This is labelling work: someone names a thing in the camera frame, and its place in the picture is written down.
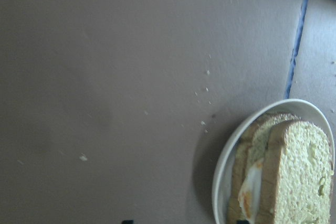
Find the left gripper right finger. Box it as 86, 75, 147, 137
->
236, 220, 249, 224

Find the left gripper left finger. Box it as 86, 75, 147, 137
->
122, 220, 133, 224

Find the fried egg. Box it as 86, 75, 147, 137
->
238, 158, 264, 223

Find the bread slice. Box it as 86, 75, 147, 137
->
226, 112, 299, 223
255, 120, 333, 223

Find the white round plate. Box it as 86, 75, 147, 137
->
212, 99, 335, 224

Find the bread crumb piece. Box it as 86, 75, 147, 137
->
79, 153, 88, 162

